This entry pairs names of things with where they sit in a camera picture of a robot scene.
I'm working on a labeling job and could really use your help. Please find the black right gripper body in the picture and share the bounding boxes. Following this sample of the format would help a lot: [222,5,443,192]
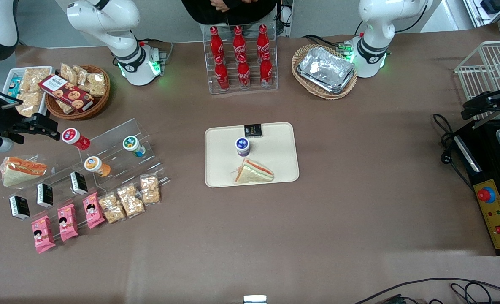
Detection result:
[0,99,26,144]

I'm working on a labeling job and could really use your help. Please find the green gum bottle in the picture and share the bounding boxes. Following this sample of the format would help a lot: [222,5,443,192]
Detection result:
[122,136,146,157]

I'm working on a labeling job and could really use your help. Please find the red gum bottle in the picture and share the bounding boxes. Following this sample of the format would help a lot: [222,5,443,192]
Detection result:
[61,128,91,151]

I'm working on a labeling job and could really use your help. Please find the orange gum bottle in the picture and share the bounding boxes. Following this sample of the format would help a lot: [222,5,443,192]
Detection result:
[84,156,111,178]

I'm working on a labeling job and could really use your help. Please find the silver foil tray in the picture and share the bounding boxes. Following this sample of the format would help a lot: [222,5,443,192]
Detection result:
[299,46,355,88]
[296,63,357,95]

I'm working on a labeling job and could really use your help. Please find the beige serving tray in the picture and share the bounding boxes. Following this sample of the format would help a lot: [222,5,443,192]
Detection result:
[204,122,300,188]

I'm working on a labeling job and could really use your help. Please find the purple gum bottle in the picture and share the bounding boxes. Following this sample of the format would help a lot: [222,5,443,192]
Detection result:
[235,137,251,157]

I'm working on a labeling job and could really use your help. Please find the red cookie box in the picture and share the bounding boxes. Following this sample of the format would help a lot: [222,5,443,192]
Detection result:
[38,74,95,112]

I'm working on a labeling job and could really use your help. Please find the light blue snack packet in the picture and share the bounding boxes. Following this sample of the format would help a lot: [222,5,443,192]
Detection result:
[7,76,23,99]

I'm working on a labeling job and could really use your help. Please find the wicker basket with snacks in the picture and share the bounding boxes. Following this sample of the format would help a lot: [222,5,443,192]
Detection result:
[45,65,111,121]

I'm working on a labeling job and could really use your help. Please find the wrapped triangle sandwich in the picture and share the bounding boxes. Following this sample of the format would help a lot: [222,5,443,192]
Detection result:
[0,156,48,187]
[234,158,275,185]

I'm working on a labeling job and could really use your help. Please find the white rectangular plastic bin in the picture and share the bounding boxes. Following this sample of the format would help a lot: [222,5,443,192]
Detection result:
[3,66,54,117]

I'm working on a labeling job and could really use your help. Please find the clear acrylic stepped display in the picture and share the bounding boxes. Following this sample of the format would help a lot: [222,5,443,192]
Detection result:
[4,118,171,221]

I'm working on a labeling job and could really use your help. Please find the grey metal shelf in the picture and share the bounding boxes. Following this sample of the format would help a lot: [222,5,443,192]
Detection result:
[463,0,500,33]

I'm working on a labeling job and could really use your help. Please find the pink snack packet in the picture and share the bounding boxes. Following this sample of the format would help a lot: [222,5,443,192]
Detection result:
[31,215,57,254]
[57,204,79,242]
[83,192,106,230]

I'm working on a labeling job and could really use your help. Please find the clear granola bar pack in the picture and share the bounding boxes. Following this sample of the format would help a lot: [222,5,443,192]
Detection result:
[116,184,146,219]
[140,175,162,206]
[98,192,127,224]

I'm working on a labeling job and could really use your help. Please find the black sealing machine yellow panel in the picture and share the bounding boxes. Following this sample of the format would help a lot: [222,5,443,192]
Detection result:
[454,118,500,257]

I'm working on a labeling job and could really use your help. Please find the wicker basket with foil trays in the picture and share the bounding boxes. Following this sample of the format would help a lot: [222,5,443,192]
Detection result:
[291,44,358,100]

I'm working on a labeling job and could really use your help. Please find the red cola bottle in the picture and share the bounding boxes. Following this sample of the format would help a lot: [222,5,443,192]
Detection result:
[256,24,271,62]
[232,25,247,64]
[237,55,251,90]
[210,26,225,65]
[214,56,230,92]
[259,52,274,88]

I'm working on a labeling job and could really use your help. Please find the clear acrylic bottle rack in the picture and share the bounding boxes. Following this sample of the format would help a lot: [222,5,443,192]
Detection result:
[203,23,279,95]

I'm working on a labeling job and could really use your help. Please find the person in black top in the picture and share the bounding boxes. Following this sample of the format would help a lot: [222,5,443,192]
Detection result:
[181,0,278,26]

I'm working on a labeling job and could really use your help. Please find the white wire rack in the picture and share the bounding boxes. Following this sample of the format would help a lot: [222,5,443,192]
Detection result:
[454,40,500,128]

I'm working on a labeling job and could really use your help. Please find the black power cable with plug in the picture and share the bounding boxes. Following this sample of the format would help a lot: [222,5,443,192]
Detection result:
[433,113,475,191]

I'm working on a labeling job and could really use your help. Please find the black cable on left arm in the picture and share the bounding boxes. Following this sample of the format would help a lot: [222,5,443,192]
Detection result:
[395,3,428,34]

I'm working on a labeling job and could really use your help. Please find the black cable at right base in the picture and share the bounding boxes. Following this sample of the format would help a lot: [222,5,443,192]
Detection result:
[138,38,174,65]

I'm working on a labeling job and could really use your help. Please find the black cables at left base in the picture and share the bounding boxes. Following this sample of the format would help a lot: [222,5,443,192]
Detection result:
[302,34,348,49]

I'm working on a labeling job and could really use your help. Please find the long black cable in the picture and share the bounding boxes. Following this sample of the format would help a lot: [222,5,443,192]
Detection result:
[353,277,500,304]

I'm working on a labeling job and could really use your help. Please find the looped black cable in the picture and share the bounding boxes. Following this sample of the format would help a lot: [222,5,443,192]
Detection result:
[450,282,500,304]

